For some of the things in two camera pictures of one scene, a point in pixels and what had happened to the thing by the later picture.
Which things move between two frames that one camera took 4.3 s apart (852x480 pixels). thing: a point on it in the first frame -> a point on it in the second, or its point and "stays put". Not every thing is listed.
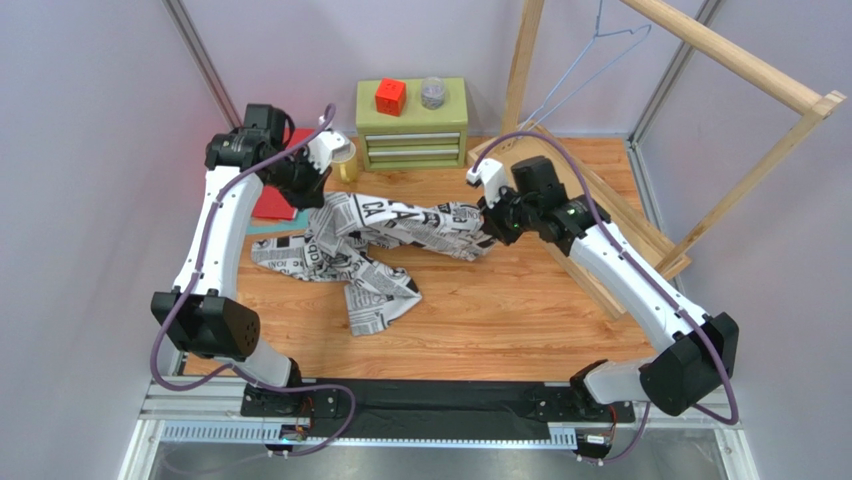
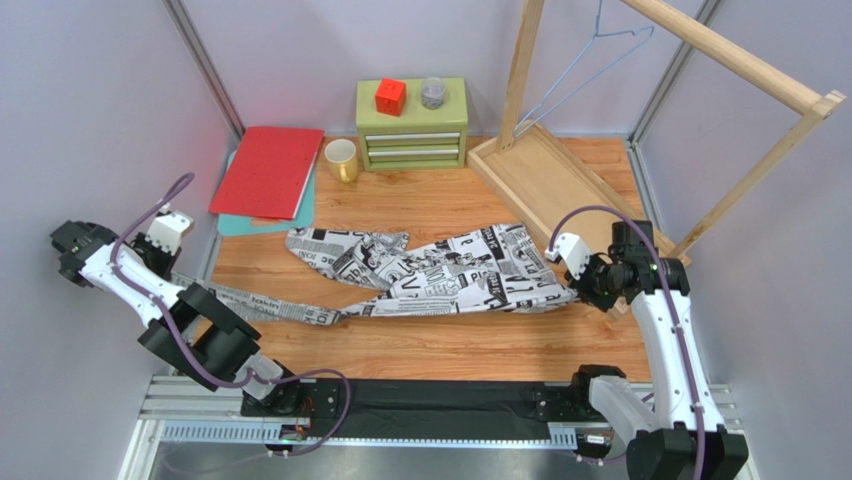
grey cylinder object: [432, 93] stays put
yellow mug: [344, 162] stays put
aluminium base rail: [210, 411] stays put
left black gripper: [313, 196] -> [168, 259]
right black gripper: [496, 226] -> [587, 285]
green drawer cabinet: [417, 139] stays put
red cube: [391, 97] stays put
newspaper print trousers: [344, 228] -> [472, 269]
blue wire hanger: [648, 28] stays put
